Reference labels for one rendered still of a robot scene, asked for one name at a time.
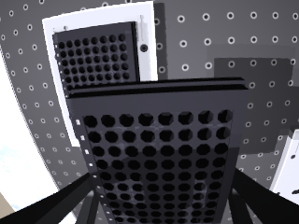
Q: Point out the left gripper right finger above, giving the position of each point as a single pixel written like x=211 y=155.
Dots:
x=268 y=206

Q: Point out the black well plate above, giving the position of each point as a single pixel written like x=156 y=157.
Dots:
x=120 y=46
x=164 y=183

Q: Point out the black perforated breadboard plate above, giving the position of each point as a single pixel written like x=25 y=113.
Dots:
x=257 y=40

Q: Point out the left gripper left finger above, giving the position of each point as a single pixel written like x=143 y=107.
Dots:
x=53 y=209

